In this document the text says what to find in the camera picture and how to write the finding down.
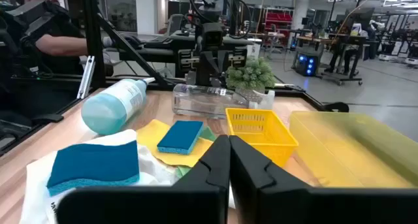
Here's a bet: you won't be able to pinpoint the yellow slotted basket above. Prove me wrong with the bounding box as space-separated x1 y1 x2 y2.
225 107 299 168

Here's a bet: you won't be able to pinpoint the white cloth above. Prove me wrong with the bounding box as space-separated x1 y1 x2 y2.
19 129 236 224

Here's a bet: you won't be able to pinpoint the computer tower blue lights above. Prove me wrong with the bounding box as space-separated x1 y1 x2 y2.
292 46 323 77

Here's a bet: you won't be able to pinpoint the person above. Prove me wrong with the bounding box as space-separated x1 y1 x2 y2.
325 20 363 75
0 0 115 77

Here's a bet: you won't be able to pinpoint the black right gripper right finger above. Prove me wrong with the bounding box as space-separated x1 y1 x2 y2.
229 135 418 224

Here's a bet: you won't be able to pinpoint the clear spray bottle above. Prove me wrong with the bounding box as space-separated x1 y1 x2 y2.
172 83 275 120

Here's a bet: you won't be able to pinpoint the blue wavy sponge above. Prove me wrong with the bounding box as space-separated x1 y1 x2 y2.
46 140 140 197

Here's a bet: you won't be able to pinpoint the green cloth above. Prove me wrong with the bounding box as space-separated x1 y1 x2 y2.
176 125 217 179

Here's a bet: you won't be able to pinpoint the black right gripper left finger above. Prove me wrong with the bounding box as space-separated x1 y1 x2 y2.
56 135 231 224

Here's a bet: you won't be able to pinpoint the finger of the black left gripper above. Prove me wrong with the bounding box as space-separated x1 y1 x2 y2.
214 50 229 86
199 50 215 86

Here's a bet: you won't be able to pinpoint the blue rectangular sponge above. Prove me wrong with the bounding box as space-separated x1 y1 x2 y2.
156 120 204 155

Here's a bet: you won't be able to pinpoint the black aluminium table frame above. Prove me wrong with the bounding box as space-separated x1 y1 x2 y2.
0 0 350 156

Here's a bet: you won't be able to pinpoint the blue liquid spray bottle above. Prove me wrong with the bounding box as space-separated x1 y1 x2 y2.
80 77 156 136

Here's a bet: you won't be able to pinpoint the yellow translucent tray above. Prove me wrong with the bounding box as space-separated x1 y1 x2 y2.
289 110 418 189

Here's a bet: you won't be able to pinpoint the red storage shelf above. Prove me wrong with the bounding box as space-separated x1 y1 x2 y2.
264 8 294 39

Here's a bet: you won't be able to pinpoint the silver metal bracket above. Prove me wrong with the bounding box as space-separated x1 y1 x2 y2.
76 56 96 100

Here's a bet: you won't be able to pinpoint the yellow cloth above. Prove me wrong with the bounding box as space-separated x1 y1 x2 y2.
136 119 215 168

